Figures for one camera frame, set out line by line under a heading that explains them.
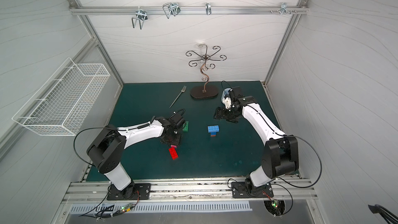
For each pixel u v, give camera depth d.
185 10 0.78
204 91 1.15
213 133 0.89
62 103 0.69
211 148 0.89
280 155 0.43
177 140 0.80
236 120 0.76
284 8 0.77
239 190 0.74
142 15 0.78
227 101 0.80
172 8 0.76
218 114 0.76
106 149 0.46
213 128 0.88
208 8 0.78
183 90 1.15
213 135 0.92
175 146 0.87
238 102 0.61
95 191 0.75
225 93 1.04
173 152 0.84
